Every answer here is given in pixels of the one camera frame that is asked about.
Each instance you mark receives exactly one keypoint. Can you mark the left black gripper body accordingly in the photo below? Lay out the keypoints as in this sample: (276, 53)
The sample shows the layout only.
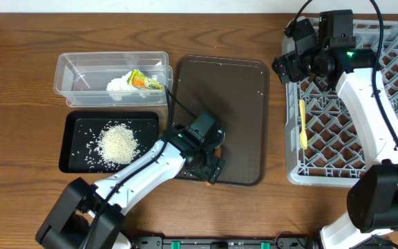
(211, 166)

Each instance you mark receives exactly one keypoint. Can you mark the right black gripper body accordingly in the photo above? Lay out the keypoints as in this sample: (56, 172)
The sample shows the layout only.
(298, 68)

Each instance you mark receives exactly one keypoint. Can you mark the orange carrot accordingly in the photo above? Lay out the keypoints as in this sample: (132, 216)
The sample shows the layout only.
(218, 154)

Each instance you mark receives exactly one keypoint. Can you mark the yellow plastic spoon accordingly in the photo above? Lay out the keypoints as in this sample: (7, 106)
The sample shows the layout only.
(303, 135)

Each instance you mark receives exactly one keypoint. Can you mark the yellow snack wrapper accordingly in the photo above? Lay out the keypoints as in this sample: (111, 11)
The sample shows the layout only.
(139, 80)

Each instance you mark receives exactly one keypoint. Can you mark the white tissue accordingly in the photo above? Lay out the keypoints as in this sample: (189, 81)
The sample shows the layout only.
(120, 87)

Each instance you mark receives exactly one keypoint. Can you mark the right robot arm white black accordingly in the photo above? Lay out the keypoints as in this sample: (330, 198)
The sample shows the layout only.
(372, 202)

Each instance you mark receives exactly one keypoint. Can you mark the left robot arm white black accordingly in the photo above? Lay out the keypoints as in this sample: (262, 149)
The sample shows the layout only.
(91, 215)

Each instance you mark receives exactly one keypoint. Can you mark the grey dishwasher rack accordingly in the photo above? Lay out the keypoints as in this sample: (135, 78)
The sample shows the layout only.
(333, 157)

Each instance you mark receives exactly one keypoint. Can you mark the clear plastic waste bin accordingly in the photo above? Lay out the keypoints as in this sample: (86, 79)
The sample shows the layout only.
(82, 77)

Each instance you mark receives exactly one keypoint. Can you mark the dark brown serving tray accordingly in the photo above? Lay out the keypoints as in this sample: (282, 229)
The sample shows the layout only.
(234, 91)

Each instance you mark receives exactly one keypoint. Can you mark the pile of white rice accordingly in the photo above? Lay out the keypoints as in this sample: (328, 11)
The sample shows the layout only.
(113, 146)

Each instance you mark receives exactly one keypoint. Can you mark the black tray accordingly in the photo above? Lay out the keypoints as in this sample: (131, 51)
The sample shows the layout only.
(145, 124)

